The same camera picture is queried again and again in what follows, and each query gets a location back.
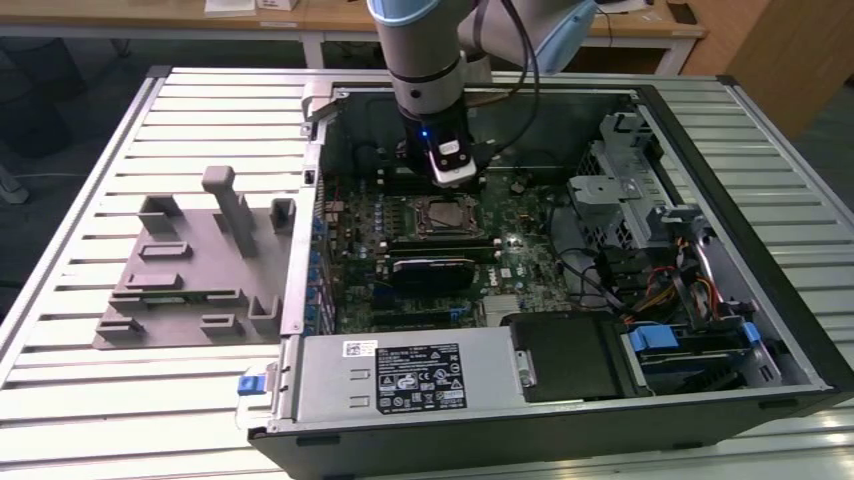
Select grey chair base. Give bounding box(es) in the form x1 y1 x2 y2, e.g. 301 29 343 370
0 162 32 205

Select green motherboard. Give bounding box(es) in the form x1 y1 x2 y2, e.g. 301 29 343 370
318 169 602 335

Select wooden desk white legs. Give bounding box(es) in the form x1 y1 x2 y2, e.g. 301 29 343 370
0 0 710 76

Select yellow orange red wires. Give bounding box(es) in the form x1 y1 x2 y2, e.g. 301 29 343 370
639 238 728 321

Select grey plastic drive latch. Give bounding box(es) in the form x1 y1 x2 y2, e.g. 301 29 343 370
644 203 720 251

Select grey parts rack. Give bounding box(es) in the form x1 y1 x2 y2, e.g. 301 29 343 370
89 164 300 351

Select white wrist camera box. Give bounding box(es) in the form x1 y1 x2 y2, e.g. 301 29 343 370
426 132 479 189

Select metal socket cover frame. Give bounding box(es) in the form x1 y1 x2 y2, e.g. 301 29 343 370
414 196 488 240

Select CPU socket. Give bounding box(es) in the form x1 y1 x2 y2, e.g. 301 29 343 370
411 194 490 240

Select RAM slot white clips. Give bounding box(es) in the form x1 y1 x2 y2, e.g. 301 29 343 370
379 167 487 176
379 180 487 190

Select black looped cable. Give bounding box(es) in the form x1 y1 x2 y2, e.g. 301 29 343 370
558 246 630 314

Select black PC case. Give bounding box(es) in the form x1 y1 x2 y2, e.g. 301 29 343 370
236 81 854 480

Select silver disk bay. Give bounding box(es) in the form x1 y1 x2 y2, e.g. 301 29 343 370
619 319 789 399

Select black graphics card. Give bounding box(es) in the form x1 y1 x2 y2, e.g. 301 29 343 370
390 256 480 292

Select black expansion slot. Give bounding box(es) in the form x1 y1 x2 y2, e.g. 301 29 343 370
370 310 450 326

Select silver perforated drive cage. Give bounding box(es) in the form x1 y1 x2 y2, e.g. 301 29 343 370
574 112 676 251

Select silver power supply unit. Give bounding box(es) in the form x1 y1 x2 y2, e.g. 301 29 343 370
292 329 528 424

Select silver finned heatsink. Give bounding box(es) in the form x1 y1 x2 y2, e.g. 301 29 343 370
483 294 528 321

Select black plastic shroud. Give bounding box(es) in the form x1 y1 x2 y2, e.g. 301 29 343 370
502 311 643 405

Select black camera cable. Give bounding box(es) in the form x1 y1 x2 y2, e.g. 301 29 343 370
474 0 543 162

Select silver metal bracket box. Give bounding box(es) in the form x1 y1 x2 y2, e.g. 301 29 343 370
566 175 647 227

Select silver CPU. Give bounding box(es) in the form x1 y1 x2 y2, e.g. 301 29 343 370
426 201 470 228

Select green RAM stick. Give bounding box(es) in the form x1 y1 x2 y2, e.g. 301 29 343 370
129 291 219 305

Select wooden cabinet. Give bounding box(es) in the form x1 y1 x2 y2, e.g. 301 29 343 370
680 0 854 144

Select black plastic housing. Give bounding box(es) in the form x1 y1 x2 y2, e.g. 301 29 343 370
595 247 647 294

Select blue disk carrier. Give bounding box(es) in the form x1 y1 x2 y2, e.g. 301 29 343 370
628 323 683 358

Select black cable brass connector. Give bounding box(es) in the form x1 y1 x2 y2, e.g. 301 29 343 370
464 74 539 109

